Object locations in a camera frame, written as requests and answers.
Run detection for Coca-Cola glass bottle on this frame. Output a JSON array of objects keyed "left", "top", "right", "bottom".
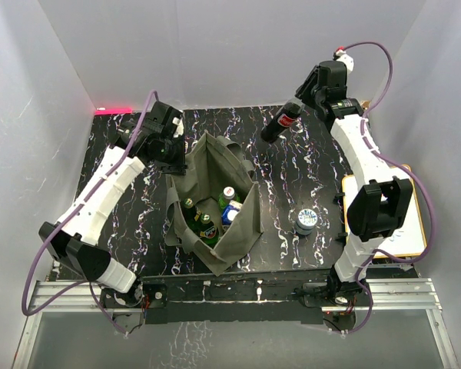
[{"left": 260, "top": 100, "right": 304, "bottom": 144}]

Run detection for green Sprite plastic bottle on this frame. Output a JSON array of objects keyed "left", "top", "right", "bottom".
[{"left": 218, "top": 186, "right": 236, "bottom": 213}]

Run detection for grey-green canvas bag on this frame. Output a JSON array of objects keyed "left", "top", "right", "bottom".
[{"left": 164, "top": 132, "right": 263, "bottom": 276}]

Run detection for green perrier bottle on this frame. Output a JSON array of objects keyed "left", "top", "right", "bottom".
[
  {"left": 181, "top": 198, "right": 201, "bottom": 235},
  {"left": 197, "top": 213, "right": 219, "bottom": 248}
]

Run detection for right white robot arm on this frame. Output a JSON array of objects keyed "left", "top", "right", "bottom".
[{"left": 295, "top": 60, "right": 413, "bottom": 305}]

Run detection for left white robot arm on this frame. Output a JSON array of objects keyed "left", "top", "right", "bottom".
[{"left": 39, "top": 101, "right": 187, "bottom": 307}]

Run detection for pink tape strip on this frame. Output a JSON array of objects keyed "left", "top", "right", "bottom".
[{"left": 95, "top": 107, "right": 133, "bottom": 115}]

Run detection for blue white snack packet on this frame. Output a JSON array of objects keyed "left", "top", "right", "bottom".
[{"left": 221, "top": 200, "right": 243, "bottom": 229}]

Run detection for small blue white can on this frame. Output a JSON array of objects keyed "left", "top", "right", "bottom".
[{"left": 294, "top": 208, "right": 318, "bottom": 236}]

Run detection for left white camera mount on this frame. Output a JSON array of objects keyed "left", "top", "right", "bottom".
[{"left": 172, "top": 118, "right": 184, "bottom": 138}]

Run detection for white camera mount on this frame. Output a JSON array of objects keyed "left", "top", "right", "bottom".
[
  {"left": 172, "top": 118, "right": 184, "bottom": 138},
  {"left": 333, "top": 47, "right": 354, "bottom": 75}
]

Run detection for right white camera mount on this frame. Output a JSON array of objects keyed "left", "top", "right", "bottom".
[{"left": 333, "top": 47, "right": 354, "bottom": 75}]

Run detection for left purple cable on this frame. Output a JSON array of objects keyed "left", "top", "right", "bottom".
[{"left": 20, "top": 90, "right": 159, "bottom": 339}]

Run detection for whiteboard with orange frame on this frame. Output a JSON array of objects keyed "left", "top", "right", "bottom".
[{"left": 342, "top": 161, "right": 426, "bottom": 265}]

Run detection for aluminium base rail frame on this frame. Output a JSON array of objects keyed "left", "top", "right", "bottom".
[{"left": 12, "top": 272, "right": 458, "bottom": 368}]

